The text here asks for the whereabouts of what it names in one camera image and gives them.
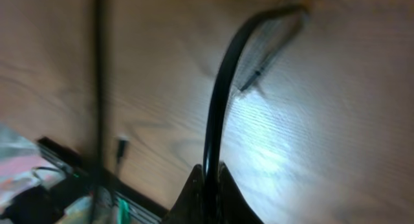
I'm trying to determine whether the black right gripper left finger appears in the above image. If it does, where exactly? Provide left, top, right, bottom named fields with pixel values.
left=161, top=164, right=204, bottom=224

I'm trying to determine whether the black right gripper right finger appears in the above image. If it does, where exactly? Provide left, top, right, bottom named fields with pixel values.
left=218, top=162, right=263, bottom=224

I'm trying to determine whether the black USB cable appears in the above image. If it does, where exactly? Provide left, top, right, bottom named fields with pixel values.
left=202, top=3, right=310, bottom=224

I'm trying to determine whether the thin black cable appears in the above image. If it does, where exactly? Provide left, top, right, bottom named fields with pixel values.
left=89, top=0, right=130, bottom=224

